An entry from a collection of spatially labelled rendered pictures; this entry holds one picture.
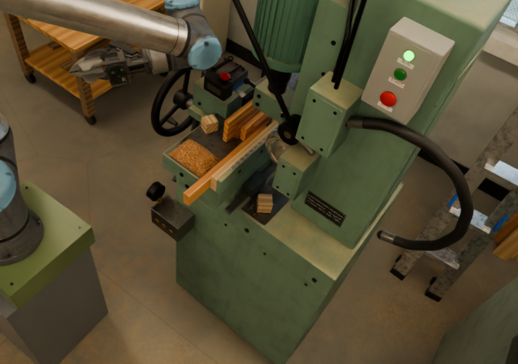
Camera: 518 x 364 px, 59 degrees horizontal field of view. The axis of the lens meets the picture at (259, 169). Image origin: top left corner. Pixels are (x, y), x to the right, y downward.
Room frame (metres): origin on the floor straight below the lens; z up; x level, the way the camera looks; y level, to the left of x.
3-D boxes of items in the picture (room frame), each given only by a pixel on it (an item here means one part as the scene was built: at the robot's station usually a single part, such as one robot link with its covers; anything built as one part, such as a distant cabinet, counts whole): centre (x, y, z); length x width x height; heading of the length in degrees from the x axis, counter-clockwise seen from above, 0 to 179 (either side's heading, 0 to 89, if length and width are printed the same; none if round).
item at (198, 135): (1.05, 0.08, 0.87); 0.61 x 0.30 x 0.06; 153
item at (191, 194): (0.94, 0.02, 0.92); 0.62 x 0.02 x 0.04; 153
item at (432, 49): (0.71, -0.22, 1.40); 0.10 x 0.06 x 0.16; 63
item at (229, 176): (0.98, -0.05, 0.93); 0.60 x 0.02 x 0.06; 153
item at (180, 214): (0.81, 0.25, 0.58); 0.12 x 0.08 x 0.08; 63
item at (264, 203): (0.78, -0.04, 0.82); 0.04 x 0.04 x 0.04; 12
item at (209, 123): (0.94, 0.17, 0.92); 0.04 x 0.03 x 0.04; 131
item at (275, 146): (0.81, -0.06, 1.02); 0.12 x 0.03 x 0.12; 63
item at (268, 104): (0.97, -0.02, 1.03); 0.14 x 0.07 x 0.09; 63
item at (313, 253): (0.92, -0.11, 0.76); 0.57 x 0.45 x 0.09; 63
